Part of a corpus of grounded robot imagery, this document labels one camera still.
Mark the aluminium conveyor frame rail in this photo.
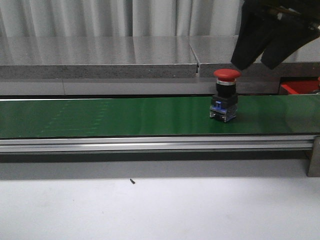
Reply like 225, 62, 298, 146
0, 135, 315, 153

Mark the steel conveyor support bracket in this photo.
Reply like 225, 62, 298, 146
307, 136, 320, 178

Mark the grey stone slab left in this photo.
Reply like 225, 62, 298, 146
0, 36, 198, 79

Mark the grey pleated curtain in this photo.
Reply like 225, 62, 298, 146
0, 0, 243, 37

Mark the red plastic tray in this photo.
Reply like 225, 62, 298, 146
279, 80, 319, 95

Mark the grey stone slab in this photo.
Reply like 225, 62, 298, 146
0, 36, 198, 79
189, 35, 320, 78

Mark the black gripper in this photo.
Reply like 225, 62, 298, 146
230, 0, 320, 70

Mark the grey stone slab right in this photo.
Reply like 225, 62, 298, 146
189, 35, 320, 78

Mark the black button base top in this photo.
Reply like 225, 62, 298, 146
209, 68, 241, 123

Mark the green conveyor belt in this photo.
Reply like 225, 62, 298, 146
0, 95, 320, 139

